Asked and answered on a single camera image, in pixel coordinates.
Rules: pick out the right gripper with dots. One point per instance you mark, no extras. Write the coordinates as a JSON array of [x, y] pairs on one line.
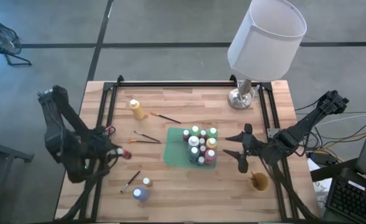
[[248, 146]]

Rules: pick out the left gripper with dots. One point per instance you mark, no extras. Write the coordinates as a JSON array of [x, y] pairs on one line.
[[97, 155]]

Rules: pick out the large red paint bottle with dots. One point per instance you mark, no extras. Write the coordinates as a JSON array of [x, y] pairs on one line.
[[210, 154]]

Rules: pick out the small magenta paint bottle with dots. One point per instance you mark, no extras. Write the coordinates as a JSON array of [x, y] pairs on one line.
[[203, 149]]

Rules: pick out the small pink paint bottle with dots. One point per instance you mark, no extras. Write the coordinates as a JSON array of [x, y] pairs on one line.
[[202, 141]]

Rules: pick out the small purple paint bottle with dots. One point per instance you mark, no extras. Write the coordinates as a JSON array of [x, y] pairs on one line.
[[201, 160]]

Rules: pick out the small yellow paint bottle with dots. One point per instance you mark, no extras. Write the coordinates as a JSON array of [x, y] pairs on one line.
[[146, 181]]

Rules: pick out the large blue paint bottle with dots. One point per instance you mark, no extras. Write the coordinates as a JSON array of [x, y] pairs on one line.
[[140, 194]]

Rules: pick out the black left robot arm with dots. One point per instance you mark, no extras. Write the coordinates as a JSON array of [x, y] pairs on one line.
[[61, 124]]

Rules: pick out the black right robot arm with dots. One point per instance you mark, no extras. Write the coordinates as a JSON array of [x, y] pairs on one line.
[[307, 124]]

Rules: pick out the large light green paint bottle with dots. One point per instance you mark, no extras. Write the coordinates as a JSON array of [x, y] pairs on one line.
[[212, 132]]

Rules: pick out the teal translucent plastic bin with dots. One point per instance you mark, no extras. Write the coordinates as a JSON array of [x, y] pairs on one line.
[[173, 149]]

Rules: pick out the black power strip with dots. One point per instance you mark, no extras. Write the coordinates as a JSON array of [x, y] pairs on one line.
[[324, 158]]

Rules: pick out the white paper sheet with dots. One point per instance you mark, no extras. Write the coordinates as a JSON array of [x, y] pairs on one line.
[[321, 186]]

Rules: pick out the black desk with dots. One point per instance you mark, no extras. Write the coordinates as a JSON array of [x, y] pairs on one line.
[[332, 169]]

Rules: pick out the white shade table lamp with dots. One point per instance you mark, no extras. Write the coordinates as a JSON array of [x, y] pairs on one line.
[[263, 46]]

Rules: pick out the black keyboard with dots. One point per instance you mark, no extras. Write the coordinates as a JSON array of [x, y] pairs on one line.
[[353, 202]]

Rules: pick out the black aluminium table frame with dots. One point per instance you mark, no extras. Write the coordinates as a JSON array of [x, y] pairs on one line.
[[185, 84]]

